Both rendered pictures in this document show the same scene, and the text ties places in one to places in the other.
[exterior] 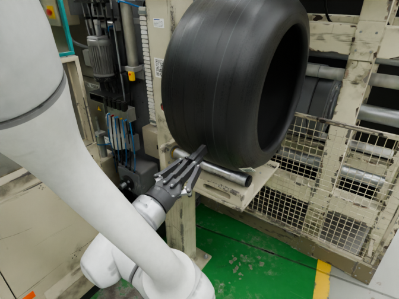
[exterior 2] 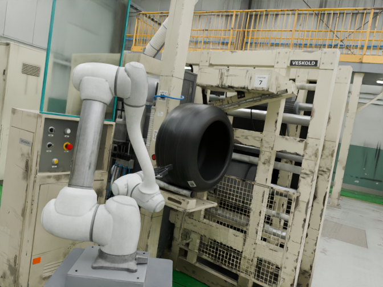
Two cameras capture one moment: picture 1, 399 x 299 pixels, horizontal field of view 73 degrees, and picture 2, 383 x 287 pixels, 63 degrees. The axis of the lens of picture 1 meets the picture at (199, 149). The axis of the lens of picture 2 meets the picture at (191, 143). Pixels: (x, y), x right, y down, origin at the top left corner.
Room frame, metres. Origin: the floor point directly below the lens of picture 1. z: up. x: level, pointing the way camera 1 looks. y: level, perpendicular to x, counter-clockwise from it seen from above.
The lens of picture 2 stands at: (-1.22, -0.13, 1.37)
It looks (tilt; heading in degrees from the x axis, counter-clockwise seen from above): 4 degrees down; 1
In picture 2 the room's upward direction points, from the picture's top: 9 degrees clockwise
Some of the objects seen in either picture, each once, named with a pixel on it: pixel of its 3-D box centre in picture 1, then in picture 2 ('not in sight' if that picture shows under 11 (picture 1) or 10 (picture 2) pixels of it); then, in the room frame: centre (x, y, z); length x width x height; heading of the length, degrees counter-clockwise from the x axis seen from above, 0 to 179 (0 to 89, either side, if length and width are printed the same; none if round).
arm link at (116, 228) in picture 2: not in sight; (119, 222); (0.07, 0.13, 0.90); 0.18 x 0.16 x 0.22; 95
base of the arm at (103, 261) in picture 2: not in sight; (122, 254); (0.07, 0.10, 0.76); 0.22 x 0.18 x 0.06; 98
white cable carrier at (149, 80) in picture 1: (152, 71); (151, 138); (1.13, 0.19, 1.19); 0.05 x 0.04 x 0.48; 145
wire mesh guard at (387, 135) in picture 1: (295, 178); (229, 222); (1.11, -0.49, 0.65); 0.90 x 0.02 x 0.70; 55
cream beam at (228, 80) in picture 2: not in sight; (238, 81); (1.14, -0.39, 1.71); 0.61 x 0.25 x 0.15; 55
